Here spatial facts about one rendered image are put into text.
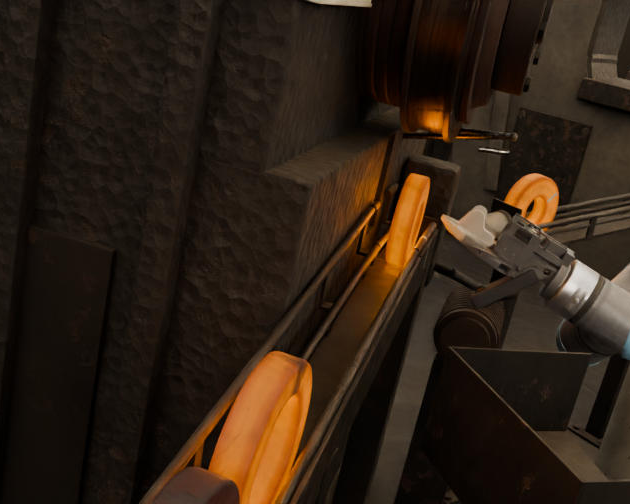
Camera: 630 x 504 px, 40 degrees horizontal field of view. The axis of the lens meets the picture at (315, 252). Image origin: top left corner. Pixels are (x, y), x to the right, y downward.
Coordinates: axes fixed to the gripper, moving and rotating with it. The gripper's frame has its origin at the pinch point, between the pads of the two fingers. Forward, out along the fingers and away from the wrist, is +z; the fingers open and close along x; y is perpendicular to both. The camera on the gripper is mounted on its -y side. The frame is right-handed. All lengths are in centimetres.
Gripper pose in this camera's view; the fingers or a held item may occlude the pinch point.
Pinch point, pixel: (446, 224)
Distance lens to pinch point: 142.4
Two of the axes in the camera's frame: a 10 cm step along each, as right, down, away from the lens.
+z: -8.3, -5.5, 1.0
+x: -2.7, 2.5, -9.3
